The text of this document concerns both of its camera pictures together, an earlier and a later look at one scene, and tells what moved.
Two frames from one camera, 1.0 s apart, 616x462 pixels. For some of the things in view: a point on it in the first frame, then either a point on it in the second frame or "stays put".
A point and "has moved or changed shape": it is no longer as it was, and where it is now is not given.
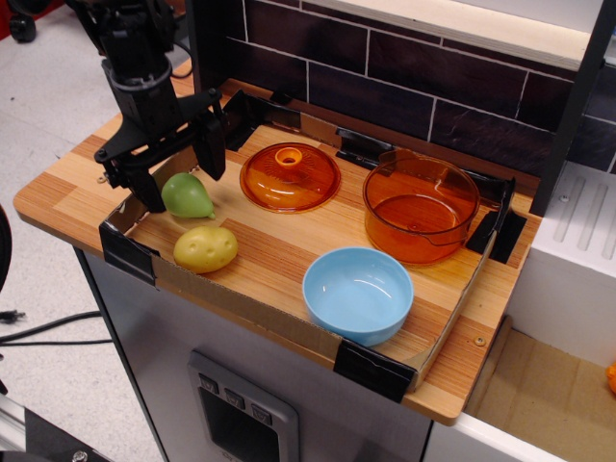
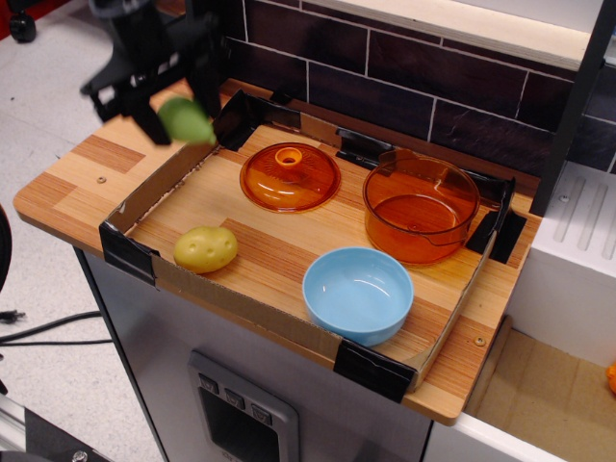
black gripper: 152,112 -> 142,55
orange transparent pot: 418,209 stays put
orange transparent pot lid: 290,177 stays put
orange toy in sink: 610,372 stays put
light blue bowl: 360,295 stays put
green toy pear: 184,194 has moved or changed shape
